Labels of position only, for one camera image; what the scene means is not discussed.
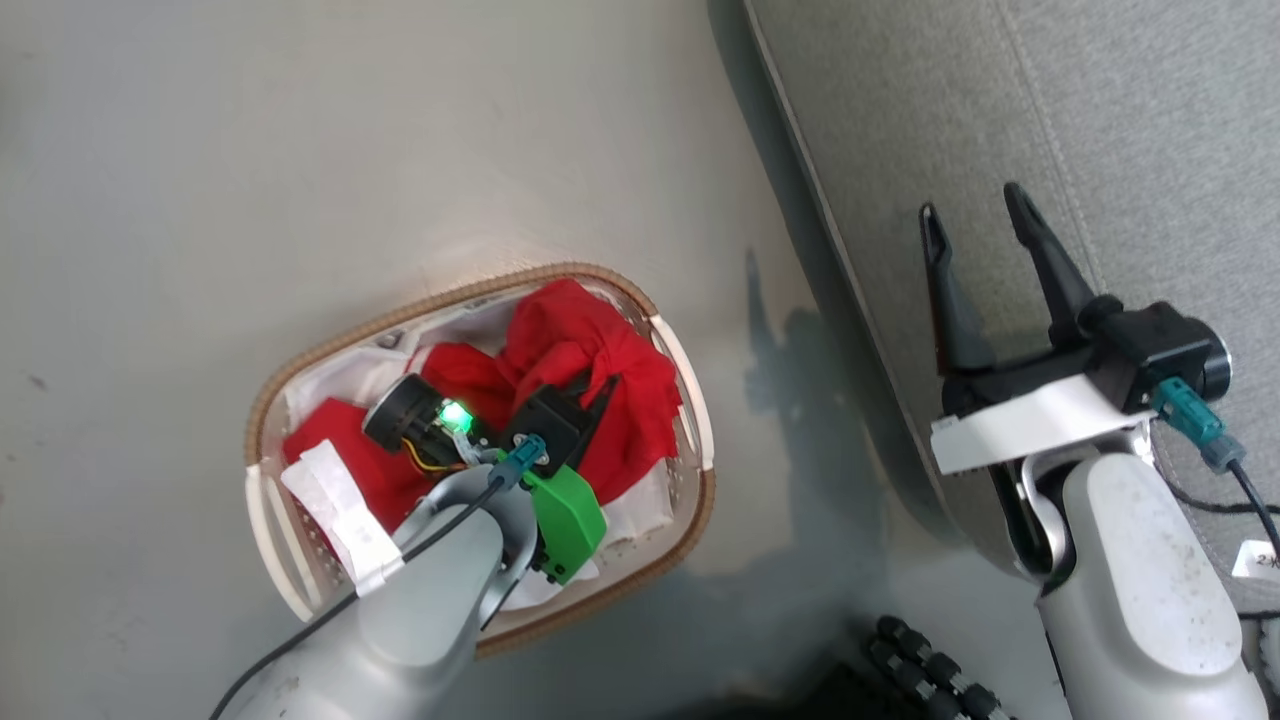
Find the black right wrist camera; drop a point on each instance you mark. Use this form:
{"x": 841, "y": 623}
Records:
{"x": 1160, "y": 350}

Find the teal left camera connector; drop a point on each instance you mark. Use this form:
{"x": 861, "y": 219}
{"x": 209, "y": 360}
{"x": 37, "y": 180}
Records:
{"x": 522, "y": 460}

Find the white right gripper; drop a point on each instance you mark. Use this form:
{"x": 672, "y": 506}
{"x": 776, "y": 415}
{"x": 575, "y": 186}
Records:
{"x": 1040, "y": 420}

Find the teal camera connector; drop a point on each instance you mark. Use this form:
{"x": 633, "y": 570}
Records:
{"x": 1190, "y": 415}
{"x": 522, "y": 460}

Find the woven rim laundry basket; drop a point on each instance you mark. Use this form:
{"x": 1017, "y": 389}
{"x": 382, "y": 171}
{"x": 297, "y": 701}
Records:
{"x": 262, "y": 400}

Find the red sports jersey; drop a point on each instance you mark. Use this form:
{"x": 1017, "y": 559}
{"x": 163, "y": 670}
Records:
{"x": 570, "y": 340}

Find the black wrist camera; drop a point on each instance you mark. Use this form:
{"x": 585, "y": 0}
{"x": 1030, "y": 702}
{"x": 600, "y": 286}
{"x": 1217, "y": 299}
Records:
{"x": 1160, "y": 350}
{"x": 548, "y": 420}

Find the black left wrist motor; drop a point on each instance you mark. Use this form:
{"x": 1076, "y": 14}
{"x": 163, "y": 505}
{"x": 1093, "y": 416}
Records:
{"x": 400, "y": 412}

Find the grey fabric sofa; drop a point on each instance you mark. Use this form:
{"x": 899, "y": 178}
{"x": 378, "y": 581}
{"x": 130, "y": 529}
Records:
{"x": 1100, "y": 110}

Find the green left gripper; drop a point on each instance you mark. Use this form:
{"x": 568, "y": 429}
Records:
{"x": 565, "y": 515}

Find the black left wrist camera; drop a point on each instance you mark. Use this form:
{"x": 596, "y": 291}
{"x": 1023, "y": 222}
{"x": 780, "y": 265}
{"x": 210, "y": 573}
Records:
{"x": 548, "y": 420}

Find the white basket liner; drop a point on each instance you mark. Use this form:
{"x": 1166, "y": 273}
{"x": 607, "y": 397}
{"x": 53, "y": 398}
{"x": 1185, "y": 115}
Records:
{"x": 340, "y": 370}

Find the teal right camera connector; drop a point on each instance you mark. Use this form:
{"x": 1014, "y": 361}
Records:
{"x": 1190, "y": 415}

